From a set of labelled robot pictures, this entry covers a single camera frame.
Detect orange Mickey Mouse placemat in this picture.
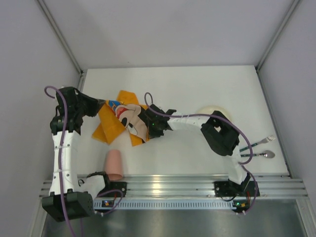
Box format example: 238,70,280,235
92,90,150,146

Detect pink plastic cup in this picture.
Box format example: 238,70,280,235
104,150,123,181

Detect white round plate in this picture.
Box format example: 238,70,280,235
197,105,232,121

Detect green handled fork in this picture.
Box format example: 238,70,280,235
239,135,276,152

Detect green handled spoon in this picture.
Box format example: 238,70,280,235
240,150,276,158

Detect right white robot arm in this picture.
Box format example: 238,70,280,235
145,104,256,198

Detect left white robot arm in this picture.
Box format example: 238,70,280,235
42,86,110,222

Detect aluminium mounting rail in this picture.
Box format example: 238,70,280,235
39,173,308,198

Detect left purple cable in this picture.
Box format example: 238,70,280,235
44,85,124,237

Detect purple cable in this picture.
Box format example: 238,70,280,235
144,92,260,215
44,85,124,237

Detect left aluminium corner post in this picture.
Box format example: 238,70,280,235
35,0,83,75

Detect aluminium corner post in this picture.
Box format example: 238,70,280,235
35,0,83,75
255,0,302,73

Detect perforated cable duct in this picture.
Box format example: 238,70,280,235
93,199,249,210

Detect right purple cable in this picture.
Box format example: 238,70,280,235
144,92,260,215

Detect right aluminium corner post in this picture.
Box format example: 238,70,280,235
255,0,302,73

